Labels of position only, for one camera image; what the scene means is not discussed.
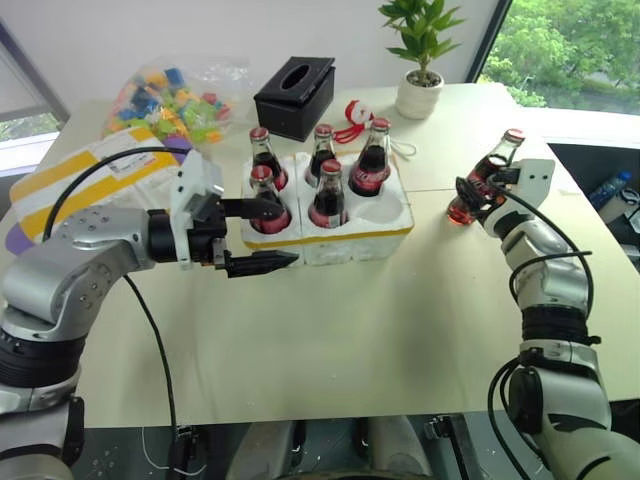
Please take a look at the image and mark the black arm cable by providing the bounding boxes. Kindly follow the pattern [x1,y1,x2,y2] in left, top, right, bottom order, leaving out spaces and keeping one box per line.
[48,146,195,437]
[488,191,602,480]

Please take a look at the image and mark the clear bag of coloured blocks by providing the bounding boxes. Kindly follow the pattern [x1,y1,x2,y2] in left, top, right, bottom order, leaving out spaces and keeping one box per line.
[101,56,252,149]

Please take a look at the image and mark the grey window frame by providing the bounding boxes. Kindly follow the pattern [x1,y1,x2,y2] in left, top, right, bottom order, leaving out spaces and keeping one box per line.
[0,18,72,132]

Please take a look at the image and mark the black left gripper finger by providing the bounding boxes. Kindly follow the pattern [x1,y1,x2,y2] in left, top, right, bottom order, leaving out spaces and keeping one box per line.
[221,197,283,222]
[224,250,301,280]

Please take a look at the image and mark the green plant in white pot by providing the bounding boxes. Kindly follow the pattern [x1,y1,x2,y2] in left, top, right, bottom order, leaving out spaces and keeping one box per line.
[377,0,470,121]

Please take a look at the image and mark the dark storage bin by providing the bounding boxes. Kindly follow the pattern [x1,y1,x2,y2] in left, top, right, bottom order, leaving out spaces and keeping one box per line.
[546,141,640,275]

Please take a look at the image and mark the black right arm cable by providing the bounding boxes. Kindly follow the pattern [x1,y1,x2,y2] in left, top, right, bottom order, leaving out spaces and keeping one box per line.
[488,191,602,480]

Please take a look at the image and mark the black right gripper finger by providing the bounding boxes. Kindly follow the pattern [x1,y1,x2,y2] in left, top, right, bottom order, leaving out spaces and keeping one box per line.
[486,167,521,188]
[454,175,495,215]

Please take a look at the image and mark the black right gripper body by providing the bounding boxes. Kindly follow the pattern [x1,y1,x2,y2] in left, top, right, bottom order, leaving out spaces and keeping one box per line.
[476,171,524,224]

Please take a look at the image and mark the white container in bin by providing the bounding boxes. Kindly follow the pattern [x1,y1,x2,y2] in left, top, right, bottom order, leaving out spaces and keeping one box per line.
[598,188,640,227]

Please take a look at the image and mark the glass cola bottle red cap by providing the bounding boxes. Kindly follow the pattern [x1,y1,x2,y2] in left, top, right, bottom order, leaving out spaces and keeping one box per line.
[305,123,338,184]
[307,159,350,229]
[347,117,393,198]
[248,165,294,236]
[248,126,291,192]
[446,128,527,230]

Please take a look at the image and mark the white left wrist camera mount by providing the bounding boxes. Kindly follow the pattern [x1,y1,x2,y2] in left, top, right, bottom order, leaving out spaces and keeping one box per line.
[168,148,225,272]

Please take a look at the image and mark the white foam crate yellow tape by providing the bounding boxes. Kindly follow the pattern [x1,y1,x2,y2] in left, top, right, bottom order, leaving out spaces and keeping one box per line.
[240,149,416,267]

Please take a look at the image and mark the black tissue box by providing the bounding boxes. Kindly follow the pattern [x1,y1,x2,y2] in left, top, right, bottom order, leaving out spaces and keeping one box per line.
[252,55,338,144]

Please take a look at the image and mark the dark window frame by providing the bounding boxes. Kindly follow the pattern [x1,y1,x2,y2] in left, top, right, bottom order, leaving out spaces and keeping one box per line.
[466,0,515,85]

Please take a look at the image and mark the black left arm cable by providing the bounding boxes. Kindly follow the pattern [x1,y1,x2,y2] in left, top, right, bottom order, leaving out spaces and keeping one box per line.
[48,146,195,437]

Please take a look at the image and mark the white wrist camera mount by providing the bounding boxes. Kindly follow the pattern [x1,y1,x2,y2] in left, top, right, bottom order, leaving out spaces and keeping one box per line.
[508,158,557,207]
[168,148,225,272]

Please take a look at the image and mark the white cord loop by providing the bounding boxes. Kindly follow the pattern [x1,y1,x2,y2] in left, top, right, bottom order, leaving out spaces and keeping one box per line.
[389,139,419,160]

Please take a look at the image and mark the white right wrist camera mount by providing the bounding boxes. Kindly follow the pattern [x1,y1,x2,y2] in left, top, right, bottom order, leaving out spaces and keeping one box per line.
[508,158,557,207]

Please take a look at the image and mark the plastic water bottle blue cap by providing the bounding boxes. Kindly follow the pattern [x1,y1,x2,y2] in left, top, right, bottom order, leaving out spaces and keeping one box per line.
[588,170,634,212]

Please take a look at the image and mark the santa toy with red strap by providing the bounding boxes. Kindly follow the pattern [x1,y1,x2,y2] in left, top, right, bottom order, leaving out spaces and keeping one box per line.
[331,98,377,147]

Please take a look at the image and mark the black metal table bracket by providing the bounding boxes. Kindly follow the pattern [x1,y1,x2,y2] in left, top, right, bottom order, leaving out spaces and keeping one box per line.
[423,413,472,480]

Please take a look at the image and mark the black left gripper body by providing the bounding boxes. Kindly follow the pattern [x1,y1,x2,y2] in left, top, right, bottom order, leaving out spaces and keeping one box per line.
[186,198,232,273]

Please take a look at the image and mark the white foam box yellow tape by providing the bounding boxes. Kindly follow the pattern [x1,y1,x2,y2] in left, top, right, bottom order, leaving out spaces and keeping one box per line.
[9,125,195,247]

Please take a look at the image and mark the thin white wire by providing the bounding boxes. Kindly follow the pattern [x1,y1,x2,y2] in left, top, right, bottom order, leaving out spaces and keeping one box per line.
[141,426,207,475]

